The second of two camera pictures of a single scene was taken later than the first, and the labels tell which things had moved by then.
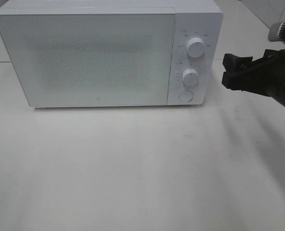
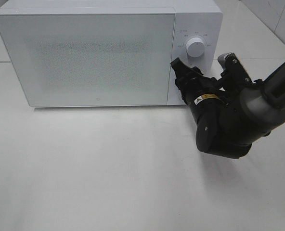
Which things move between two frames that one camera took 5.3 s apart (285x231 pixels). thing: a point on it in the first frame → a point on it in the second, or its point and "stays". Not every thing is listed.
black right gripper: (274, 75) → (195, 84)
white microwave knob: (195, 47) stays
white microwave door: (91, 59) stays
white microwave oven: (113, 53) stays
